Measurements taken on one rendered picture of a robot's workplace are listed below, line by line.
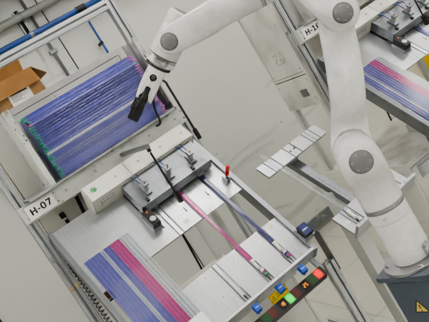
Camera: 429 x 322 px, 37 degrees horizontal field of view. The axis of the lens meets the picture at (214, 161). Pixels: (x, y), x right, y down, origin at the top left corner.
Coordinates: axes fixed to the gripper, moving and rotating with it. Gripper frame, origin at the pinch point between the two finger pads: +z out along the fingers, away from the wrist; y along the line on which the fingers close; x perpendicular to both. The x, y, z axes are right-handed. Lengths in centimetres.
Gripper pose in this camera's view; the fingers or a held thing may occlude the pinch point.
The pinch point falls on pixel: (135, 112)
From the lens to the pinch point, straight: 186.5
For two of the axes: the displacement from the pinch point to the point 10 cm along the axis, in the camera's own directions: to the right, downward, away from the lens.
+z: -4.6, 8.4, 2.8
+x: -8.8, -4.2, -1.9
